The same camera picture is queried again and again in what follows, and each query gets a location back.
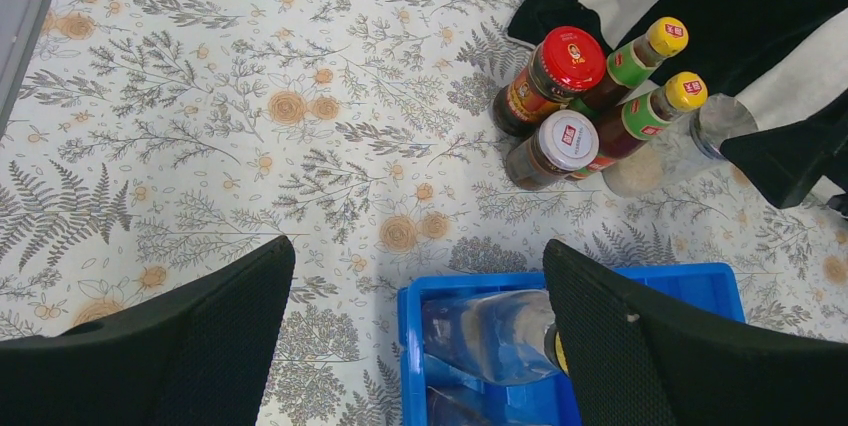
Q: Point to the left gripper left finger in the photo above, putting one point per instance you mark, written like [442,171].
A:
[199,354]

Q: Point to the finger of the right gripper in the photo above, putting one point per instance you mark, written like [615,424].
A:
[785,163]

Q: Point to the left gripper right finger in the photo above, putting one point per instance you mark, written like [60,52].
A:
[636,356]

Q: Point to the tall glass spice canister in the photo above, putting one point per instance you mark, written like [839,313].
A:
[687,148]

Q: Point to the blue divided plastic bin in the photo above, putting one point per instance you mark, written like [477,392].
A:
[551,400]

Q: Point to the glass oil bottle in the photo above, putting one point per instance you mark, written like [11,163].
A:
[462,406]
[505,338]

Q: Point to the sauce bottle yellow cap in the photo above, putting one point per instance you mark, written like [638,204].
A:
[630,125]
[630,65]

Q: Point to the black white checkered pillow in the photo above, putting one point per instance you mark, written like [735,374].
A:
[783,59]

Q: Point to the white lid sauce jar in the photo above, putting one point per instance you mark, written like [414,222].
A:
[565,142]

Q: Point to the red lid chili jar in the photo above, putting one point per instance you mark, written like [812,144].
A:
[564,66]

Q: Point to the floral fern tablecloth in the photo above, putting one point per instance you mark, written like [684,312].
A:
[155,141]

